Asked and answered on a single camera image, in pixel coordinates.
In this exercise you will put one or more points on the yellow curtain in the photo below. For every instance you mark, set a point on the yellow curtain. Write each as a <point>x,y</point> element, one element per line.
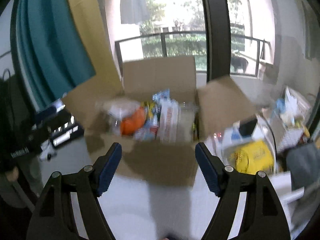
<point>89,24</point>

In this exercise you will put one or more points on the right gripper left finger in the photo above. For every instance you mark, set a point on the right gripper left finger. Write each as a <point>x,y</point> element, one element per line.
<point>53,217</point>

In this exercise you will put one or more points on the grey cloth bag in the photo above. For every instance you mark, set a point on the grey cloth bag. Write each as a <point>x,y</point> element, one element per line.
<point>303,164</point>

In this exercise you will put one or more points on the brown cardboard box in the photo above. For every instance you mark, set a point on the brown cardboard box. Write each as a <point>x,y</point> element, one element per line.
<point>100,108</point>

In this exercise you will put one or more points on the white plastic stand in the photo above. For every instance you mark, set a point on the white plastic stand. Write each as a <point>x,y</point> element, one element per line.
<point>282,185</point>

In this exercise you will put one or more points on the orange snack bag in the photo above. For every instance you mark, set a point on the orange snack bag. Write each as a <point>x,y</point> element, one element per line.
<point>134,122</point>

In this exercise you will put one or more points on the light blue snack bag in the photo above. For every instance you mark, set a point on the light blue snack bag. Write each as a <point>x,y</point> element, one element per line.
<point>153,112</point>

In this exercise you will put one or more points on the black power adapter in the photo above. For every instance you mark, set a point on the black power adapter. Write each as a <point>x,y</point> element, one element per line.
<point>246,127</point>

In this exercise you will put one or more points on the teal curtain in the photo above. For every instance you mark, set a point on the teal curtain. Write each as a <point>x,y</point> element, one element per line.
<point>52,56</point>

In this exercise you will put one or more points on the white woven basket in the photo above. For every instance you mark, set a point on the white woven basket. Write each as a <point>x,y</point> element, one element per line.
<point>288,119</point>

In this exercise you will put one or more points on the black tablet clock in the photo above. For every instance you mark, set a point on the black tablet clock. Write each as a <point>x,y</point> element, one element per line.
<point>56,124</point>

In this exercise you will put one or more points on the yellow snack bag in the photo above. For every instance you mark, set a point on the yellow snack bag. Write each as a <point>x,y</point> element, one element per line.
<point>252,157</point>

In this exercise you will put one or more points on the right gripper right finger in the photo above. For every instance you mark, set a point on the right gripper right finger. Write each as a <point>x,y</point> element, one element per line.
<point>263,218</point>

